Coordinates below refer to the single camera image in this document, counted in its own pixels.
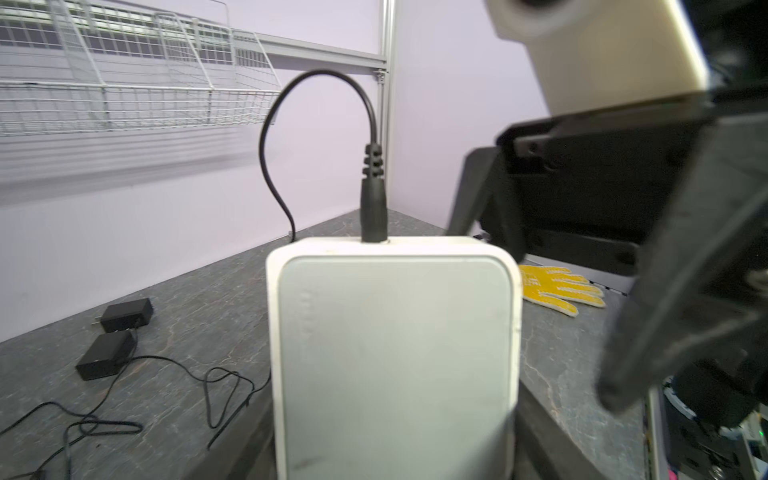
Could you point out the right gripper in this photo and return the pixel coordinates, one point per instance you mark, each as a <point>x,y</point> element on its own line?
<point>587,189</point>

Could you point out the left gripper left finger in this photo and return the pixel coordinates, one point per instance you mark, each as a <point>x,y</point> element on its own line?
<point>246,450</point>

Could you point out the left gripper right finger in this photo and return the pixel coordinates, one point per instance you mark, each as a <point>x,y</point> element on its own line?
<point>542,449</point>

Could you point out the black power adapter near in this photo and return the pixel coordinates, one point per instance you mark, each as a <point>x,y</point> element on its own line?
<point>106,355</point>

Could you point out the black power adapter far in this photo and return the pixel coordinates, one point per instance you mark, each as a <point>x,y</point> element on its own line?
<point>126,315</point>

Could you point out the black power adapter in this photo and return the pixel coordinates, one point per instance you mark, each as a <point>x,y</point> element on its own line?
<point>106,355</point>
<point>126,315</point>

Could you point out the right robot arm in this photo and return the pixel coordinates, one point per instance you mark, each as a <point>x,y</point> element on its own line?
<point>710,394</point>

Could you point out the yellow work glove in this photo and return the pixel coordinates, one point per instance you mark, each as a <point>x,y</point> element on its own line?
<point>559,289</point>

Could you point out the white wire shelf basket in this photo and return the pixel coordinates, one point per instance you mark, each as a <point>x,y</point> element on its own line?
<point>72,67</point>

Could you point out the white network switch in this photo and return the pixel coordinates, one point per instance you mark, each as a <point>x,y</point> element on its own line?
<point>396,360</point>

